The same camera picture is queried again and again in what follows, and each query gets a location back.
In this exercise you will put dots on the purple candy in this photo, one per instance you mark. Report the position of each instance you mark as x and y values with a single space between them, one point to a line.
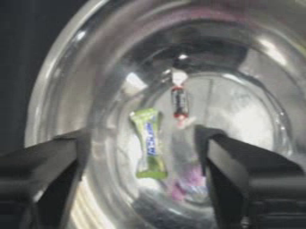
192 183

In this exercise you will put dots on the green candy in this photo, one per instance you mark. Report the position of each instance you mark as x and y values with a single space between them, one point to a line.
150 143

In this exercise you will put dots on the black white Tootsie candy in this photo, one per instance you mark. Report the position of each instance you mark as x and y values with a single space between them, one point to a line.
180 101

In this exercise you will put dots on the steel bowl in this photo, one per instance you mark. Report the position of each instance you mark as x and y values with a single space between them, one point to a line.
100 74

